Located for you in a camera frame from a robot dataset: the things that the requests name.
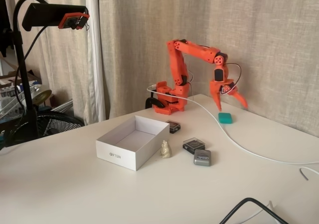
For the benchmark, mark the orange moving gripper finger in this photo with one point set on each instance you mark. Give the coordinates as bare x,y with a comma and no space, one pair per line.
240,98

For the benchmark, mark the orange fixed gripper finger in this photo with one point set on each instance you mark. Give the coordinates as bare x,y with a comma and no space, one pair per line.
216,98

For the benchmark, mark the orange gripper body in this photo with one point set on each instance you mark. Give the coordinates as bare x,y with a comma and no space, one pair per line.
217,89

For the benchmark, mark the green cube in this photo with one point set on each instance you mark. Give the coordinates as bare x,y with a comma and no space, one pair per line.
225,118

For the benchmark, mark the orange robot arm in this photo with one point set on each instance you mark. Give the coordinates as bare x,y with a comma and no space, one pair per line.
178,67

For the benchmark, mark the small black clear-lid case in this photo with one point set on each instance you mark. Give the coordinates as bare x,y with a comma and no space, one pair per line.
174,127
193,144

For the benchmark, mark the beige linen curtain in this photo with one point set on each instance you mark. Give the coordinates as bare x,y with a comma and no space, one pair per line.
249,34

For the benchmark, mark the grey metal tin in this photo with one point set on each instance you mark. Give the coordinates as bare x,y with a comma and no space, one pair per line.
202,158

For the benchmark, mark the black table clamp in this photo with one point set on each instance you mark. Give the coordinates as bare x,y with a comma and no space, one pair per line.
150,102

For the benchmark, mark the cream bear figurine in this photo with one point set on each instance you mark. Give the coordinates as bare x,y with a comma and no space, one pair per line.
165,150

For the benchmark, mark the white cardboard box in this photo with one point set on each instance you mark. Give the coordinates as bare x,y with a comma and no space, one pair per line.
119,151

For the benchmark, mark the black floor fan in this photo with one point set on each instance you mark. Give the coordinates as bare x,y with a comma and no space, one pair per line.
54,124

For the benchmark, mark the metal desk lamp head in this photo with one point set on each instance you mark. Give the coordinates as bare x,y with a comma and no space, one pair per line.
41,94

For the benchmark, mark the black gooseneck stand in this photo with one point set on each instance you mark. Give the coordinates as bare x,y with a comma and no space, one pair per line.
26,92

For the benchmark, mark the brown cardboard box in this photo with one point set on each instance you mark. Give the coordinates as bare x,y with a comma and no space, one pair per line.
10,79

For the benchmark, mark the overhead camera on stand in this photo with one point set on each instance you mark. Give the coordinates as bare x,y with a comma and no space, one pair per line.
69,67

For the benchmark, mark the orange camera module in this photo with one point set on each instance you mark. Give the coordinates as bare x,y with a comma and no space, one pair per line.
72,21

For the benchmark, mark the black camera holder bar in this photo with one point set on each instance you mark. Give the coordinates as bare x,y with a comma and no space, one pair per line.
45,13

